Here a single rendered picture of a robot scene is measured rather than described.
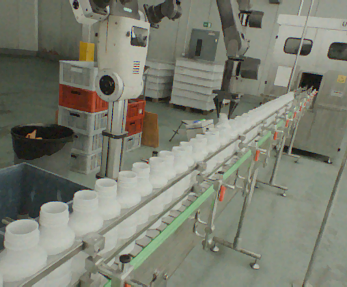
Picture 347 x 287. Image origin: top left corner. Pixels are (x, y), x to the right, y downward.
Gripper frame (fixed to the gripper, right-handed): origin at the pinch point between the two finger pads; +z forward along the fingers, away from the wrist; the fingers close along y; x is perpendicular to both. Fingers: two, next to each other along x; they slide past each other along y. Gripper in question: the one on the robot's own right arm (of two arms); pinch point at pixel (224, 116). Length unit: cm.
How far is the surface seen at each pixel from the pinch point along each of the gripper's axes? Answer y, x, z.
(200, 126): -12.8, 12.0, 8.3
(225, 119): 1.0, -1.3, 0.9
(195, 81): -250, 589, 36
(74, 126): -192, 133, 63
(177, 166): 2.3, -42.5, 7.3
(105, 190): 2, -71, 4
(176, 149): 0.1, -39.4, 3.9
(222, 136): 2.6, -7.0, 5.7
